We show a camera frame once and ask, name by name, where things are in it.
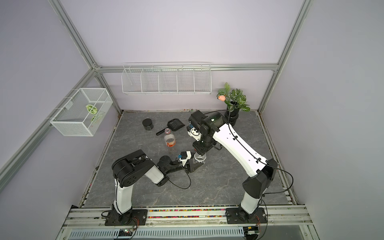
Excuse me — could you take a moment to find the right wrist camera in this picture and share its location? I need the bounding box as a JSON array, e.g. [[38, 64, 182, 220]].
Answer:
[[187, 125, 201, 142]]

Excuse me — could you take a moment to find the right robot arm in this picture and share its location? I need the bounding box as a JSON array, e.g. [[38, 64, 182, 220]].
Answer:
[[189, 111, 278, 216]]

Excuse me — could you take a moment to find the green leaf in basket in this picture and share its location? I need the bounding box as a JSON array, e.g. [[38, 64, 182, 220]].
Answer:
[[86, 105, 98, 115]]

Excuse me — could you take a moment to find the black vase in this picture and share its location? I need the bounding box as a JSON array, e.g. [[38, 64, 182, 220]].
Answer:
[[225, 109, 240, 126]]

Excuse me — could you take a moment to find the artificial green plant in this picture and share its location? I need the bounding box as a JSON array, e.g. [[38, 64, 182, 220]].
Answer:
[[217, 83, 251, 113]]

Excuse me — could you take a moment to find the black round jar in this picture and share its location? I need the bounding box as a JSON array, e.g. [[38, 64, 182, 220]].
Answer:
[[142, 118, 154, 131]]

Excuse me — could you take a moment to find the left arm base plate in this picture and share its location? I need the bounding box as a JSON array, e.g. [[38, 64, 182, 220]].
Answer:
[[105, 209, 148, 226]]

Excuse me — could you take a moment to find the aluminium front rail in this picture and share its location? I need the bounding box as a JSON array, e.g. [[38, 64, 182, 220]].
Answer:
[[56, 205, 319, 240]]

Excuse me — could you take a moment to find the white wire basket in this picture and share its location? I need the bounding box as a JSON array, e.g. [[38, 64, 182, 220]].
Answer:
[[50, 88, 113, 137]]

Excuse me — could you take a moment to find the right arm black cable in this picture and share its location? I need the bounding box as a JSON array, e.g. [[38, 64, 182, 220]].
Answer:
[[203, 109, 295, 195]]

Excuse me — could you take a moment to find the clear bottle red label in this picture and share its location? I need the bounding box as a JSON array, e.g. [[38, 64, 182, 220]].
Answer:
[[164, 128, 176, 147]]

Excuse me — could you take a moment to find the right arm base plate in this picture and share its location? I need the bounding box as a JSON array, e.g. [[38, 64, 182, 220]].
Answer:
[[225, 207, 268, 225]]

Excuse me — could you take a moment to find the clear bottle white label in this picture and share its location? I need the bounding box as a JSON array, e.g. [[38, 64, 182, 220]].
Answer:
[[194, 153, 207, 164]]

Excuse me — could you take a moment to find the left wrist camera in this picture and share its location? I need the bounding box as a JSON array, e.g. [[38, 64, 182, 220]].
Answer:
[[177, 151, 192, 167]]

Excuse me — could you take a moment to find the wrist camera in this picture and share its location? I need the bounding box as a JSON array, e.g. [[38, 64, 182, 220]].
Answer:
[[187, 125, 201, 142], [177, 151, 192, 167]]

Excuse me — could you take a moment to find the long white wire shelf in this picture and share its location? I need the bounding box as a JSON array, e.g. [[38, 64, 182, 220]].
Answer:
[[121, 62, 212, 95]]

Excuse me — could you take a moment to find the black scoop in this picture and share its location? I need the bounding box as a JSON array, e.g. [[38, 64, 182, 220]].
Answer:
[[156, 119, 185, 136]]

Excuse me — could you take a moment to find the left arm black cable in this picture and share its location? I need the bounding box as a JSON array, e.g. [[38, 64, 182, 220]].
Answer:
[[166, 167, 192, 190]]

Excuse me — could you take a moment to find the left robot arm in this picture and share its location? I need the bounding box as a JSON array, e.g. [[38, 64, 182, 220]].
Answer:
[[112, 150, 206, 216]]

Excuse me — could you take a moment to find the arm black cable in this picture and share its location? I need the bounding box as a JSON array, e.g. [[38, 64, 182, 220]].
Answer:
[[166, 167, 192, 190], [203, 109, 295, 195]]

